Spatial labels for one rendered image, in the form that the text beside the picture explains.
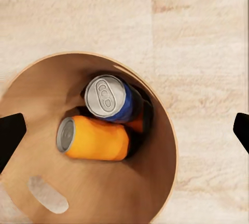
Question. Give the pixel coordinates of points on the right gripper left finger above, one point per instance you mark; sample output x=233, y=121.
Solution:
x=12, y=131

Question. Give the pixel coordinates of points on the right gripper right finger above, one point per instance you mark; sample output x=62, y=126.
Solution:
x=241, y=129

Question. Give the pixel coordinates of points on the trash can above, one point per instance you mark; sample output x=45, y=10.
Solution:
x=134, y=190

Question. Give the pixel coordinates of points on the can of soda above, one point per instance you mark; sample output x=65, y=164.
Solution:
x=142, y=124
x=91, y=138
x=111, y=98

